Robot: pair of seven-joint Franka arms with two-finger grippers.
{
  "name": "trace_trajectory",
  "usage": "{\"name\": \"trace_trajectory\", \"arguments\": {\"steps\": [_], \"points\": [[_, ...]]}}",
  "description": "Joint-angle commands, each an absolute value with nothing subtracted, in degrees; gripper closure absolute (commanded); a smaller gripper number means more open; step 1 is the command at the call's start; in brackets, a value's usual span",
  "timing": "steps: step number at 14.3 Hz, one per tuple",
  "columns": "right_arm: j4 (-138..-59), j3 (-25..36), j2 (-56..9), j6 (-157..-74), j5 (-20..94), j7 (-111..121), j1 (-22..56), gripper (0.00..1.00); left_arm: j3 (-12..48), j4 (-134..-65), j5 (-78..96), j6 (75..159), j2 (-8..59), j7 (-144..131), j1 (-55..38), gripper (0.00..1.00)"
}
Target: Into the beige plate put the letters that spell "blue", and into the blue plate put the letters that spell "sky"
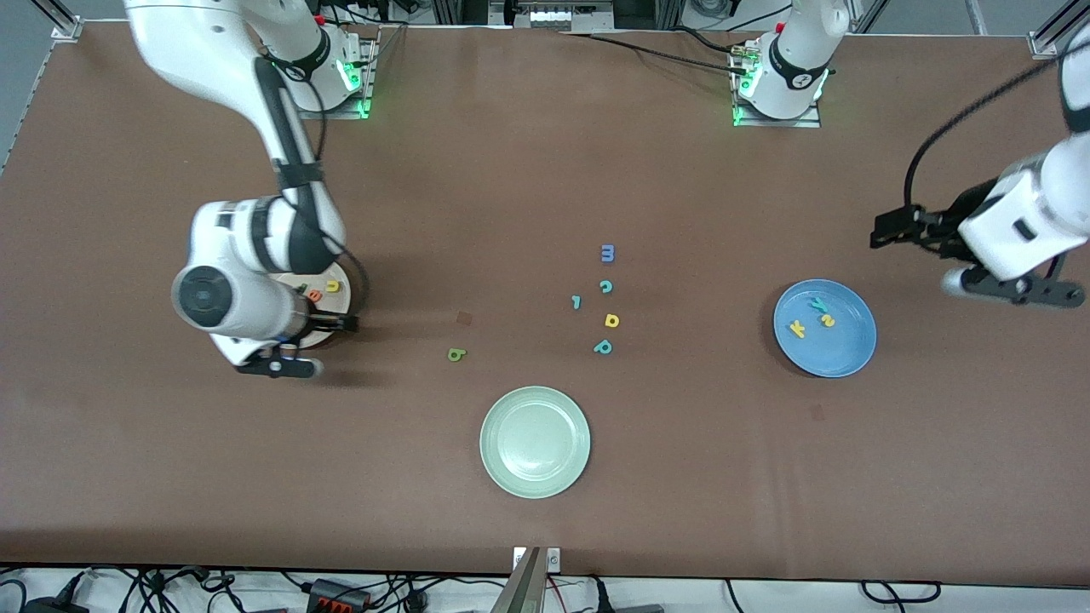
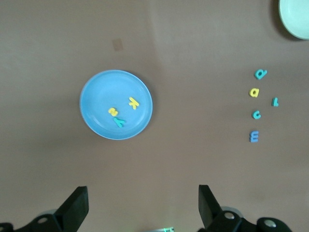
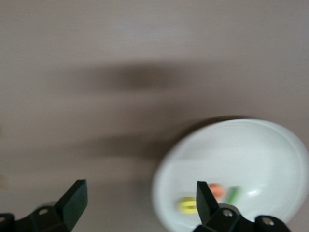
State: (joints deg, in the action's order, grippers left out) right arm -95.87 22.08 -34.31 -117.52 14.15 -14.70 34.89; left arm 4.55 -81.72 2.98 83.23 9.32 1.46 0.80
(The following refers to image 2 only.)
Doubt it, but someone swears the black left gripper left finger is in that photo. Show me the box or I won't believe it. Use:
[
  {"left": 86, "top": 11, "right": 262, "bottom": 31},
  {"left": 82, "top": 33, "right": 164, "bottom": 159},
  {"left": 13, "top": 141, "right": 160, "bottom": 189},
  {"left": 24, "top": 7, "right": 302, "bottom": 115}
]
[{"left": 0, "top": 186, "right": 89, "bottom": 232}]

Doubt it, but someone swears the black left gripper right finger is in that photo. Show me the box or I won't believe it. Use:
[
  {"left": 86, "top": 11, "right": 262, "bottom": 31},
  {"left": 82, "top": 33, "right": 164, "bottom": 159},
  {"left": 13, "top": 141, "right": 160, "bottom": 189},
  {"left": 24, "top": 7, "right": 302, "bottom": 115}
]
[{"left": 198, "top": 185, "right": 293, "bottom": 232}]

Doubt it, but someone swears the teal foam letter y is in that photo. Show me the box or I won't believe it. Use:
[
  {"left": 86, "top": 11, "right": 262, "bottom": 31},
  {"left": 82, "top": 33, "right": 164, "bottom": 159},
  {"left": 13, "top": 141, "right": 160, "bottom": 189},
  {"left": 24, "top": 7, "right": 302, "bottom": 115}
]
[{"left": 113, "top": 117, "right": 126, "bottom": 129}]

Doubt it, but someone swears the yellow foam letter k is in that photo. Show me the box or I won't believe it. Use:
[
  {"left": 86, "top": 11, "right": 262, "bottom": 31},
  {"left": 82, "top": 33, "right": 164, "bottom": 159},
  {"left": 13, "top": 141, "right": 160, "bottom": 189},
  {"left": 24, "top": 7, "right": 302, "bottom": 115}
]
[{"left": 127, "top": 96, "right": 140, "bottom": 111}]

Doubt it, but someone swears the blue foam letter m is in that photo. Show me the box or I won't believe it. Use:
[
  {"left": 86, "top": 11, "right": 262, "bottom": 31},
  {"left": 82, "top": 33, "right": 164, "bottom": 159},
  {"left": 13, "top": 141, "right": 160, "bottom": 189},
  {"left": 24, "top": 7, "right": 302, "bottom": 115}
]
[{"left": 248, "top": 130, "right": 260, "bottom": 144}]

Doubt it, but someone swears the blue round plate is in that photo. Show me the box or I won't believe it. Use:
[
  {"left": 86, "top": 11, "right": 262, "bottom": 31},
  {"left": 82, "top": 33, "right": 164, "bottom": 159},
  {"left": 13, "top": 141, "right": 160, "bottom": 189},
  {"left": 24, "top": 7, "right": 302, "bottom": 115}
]
[{"left": 79, "top": 69, "right": 154, "bottom": 141}]

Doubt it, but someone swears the teal foam letter p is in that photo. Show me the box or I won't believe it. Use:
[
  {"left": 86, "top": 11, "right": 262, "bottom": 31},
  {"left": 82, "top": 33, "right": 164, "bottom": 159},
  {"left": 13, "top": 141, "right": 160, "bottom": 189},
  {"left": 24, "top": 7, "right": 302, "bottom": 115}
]
[{"left": 253, "top": 69, "right": 268, "bottom": 81}]

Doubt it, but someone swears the brown tape patch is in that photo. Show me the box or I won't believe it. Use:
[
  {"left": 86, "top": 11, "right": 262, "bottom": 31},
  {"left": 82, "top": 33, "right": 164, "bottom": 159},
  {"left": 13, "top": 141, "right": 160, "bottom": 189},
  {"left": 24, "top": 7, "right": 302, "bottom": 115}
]
[{"left": 112, "top": 38, "right": 124, "bottom": 52}]

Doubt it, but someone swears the brown table cover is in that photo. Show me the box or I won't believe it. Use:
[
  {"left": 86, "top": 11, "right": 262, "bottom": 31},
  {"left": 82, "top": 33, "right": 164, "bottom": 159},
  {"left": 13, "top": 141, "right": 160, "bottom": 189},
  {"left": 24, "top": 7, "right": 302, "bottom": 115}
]
[{"left": 0, "top": 0, "right": 309, "bottom": 232}]

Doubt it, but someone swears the pale green round plate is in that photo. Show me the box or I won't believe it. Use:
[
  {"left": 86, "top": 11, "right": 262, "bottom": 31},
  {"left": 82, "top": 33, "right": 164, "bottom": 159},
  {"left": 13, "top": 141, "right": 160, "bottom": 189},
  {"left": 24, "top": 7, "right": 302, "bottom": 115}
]
[{"left": 278, "top": 0, "right": 309, "bottom": 41}]

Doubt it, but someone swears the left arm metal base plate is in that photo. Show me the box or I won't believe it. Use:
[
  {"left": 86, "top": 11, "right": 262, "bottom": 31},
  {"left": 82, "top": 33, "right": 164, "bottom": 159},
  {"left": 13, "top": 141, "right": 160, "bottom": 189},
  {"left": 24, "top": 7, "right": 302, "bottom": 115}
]
[{"left": 151, "top": 226, "right": 175, "bottom": 232}]

